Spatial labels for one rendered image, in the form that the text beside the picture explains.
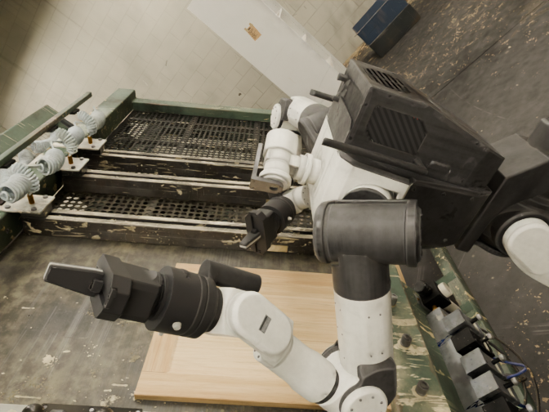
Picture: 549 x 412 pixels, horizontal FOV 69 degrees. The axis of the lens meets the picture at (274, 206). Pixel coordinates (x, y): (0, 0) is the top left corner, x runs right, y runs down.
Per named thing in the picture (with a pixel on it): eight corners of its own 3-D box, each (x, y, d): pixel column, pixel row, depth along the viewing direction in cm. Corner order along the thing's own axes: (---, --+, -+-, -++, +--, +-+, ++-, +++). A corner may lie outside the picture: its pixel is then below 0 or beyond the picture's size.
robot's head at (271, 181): (298, 145, 78) (259, 137, 78) (292, 183, 74) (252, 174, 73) (292, 164, 83) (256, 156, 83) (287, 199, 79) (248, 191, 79)
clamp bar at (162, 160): (334, 190, 175) (344, 139, 162) (55, 167, 170) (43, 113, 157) (332, 179, 183) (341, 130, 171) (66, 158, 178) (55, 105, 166)
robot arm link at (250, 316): (195, 321, 61) (257, 366, 65) (225, 322, 54) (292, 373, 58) (216, 285, 64) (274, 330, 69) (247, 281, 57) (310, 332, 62)
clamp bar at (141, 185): (340, 214, 159) (351, 159, 146) (33, 190, 154) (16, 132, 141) (336, 201, 167) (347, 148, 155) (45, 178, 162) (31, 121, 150)
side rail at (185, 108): (318, 136, 244) (320, 118, 238) (134, 119, 239) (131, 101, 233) (316, 131, 250) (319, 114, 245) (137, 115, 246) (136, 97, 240)
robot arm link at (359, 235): (409, 275, 66) (408, 194, 62) (407, 305, 58) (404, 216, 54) (339, 270, 70) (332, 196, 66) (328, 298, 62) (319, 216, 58)
